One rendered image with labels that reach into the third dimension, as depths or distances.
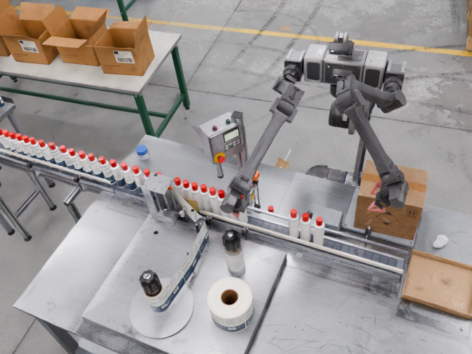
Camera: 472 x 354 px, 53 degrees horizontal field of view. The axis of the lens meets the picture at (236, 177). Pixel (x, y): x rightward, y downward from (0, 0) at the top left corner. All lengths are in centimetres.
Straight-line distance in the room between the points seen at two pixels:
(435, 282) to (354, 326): 46
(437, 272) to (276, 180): 99
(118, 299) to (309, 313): 92
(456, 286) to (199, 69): 353
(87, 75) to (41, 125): 118
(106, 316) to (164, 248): 44
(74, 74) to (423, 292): 301
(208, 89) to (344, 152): 156
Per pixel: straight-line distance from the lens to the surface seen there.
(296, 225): 238
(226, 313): 214
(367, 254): 246
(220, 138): 219
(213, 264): 244
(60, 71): 419
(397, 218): 245
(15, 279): 393
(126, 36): 404
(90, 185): 299
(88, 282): 263
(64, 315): 258
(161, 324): 233
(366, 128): 204
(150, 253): 255
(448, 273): 254
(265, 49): 532
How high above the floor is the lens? 294
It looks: 48 degrees down
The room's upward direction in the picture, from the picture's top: 9 degrees counter-clockwise
